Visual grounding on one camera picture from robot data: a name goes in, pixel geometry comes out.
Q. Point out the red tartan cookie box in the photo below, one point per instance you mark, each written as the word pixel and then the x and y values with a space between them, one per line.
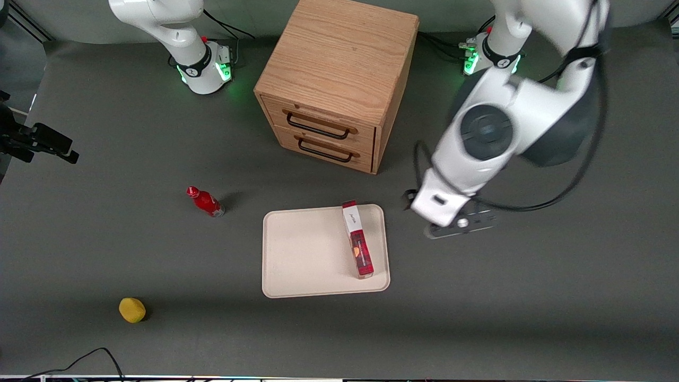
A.
pixel 358 244

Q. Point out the beige rectangular tray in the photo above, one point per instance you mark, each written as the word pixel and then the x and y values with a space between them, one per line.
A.
pixel 307 254

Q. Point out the wooden drawer front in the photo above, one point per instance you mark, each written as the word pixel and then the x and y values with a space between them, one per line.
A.
pixel 318 119
pixel 329 154

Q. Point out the wooden drawer cabinet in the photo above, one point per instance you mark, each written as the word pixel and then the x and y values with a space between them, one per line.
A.
pixel 339 58

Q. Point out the red bottle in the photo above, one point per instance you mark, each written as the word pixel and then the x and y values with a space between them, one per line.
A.
pixel 206 202

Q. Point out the yellow lemon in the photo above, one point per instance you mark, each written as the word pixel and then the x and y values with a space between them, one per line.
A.
pixel 132 310

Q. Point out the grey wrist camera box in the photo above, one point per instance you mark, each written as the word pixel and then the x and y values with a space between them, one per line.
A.
pixel 467 224

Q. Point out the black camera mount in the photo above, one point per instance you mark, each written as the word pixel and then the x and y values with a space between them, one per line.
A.
pixel 48 139

